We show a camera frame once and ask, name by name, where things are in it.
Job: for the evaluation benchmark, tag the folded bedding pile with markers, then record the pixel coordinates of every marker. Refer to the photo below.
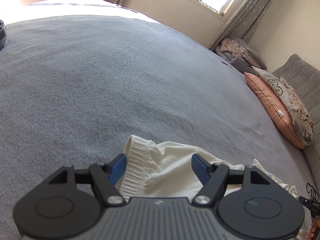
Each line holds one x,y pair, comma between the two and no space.
235,47

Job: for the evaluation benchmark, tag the grey patterned ruffled pillow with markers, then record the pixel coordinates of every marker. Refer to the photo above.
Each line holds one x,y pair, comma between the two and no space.
297,115

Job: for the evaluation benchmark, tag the grey padded headboard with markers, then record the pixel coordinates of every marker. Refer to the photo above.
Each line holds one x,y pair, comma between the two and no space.
302,80

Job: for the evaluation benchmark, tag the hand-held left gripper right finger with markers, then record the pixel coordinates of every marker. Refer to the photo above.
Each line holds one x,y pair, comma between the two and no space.
200,166

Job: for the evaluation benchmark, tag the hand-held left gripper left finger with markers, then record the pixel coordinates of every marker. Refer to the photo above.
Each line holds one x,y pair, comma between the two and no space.
118,166

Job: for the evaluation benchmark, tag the orange pillow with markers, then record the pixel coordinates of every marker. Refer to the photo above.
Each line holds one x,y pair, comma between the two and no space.
270,105

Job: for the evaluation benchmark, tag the dark grey garment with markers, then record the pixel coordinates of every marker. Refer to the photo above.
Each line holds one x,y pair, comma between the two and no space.
2,35

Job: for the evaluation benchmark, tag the white pants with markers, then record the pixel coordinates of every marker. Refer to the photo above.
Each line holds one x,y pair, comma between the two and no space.
170,165

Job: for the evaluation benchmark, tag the small dark red object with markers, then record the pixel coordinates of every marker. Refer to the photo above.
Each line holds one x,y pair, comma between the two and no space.
226,64

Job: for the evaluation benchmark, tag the person's right hand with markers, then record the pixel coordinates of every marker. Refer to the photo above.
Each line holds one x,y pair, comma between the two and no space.
316,230

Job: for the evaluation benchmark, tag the grey bed blanket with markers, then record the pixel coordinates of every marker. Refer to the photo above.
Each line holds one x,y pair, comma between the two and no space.
100,80

